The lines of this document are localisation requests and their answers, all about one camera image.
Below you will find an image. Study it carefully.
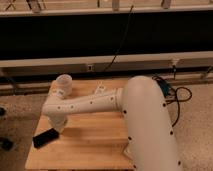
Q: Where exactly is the black hanging cable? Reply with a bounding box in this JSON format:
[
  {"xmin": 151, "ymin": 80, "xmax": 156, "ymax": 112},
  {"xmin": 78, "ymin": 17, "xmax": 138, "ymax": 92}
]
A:
[{"xmin": 101, "ymin": 3, "xmax": 135, "ymax": 73}]

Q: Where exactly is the white wall outlet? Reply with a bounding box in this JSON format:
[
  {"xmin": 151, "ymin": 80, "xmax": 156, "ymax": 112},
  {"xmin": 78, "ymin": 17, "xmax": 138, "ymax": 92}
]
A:
[{"xmin": 88, "ymin": 65, "xmax": 93, "ymax": 72}]

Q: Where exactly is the white small bottle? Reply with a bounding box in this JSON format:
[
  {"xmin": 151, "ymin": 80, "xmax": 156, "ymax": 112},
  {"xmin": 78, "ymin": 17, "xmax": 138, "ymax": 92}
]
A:
[{"xmin": 94, "ymin": 85, "xmax": 106, "ymax": 94}]

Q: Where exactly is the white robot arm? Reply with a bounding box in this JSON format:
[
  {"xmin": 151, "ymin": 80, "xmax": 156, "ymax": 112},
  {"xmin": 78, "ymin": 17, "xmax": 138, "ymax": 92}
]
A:
[{"xmin": 42, "ymin": 76, "xmax": 183, "ymax": 171}]

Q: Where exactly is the black eraser block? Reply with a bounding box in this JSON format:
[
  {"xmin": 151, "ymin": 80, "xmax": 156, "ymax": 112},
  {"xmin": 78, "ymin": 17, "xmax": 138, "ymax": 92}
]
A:
[{"xmin": 33, "ymin": 128, "xmax": 59, "ymax": 148}]

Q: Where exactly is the clear plastic cup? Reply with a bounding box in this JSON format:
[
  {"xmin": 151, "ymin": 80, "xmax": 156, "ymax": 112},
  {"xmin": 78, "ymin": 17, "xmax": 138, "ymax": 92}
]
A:
[{"xmin": 56, "ymin": 74, "xmax": 72, "ymax": 96}]

